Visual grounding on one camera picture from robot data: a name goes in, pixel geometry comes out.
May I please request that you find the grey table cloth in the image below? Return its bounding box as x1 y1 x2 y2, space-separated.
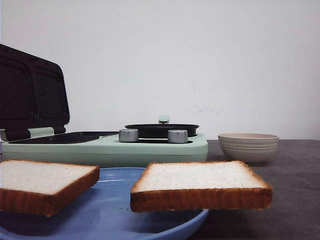
186 140 320 240

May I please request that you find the mint green hinged lid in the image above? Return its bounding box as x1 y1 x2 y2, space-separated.
0 45 70 142

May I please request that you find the blue plastic plate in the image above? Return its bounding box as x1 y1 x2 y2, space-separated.
0 167 208 240

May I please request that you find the mint green breakfast maker base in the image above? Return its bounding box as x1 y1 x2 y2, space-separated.
1 131 208 168

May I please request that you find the silver control knob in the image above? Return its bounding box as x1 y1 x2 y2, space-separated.
167 129 188 144
118 128 139 143

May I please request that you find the right silver control knob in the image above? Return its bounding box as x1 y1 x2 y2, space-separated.
167 129 188 144

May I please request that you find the beige ribbed bowl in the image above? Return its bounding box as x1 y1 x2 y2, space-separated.
218 133 279 166

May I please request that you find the left silver control knob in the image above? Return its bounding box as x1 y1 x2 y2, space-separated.
118 128 139 143

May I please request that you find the black round frying pan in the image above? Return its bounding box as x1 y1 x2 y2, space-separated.
124 115 199 139

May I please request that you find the white bread slice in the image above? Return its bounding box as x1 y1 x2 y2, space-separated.
130 160 273 213
0 159 100 217

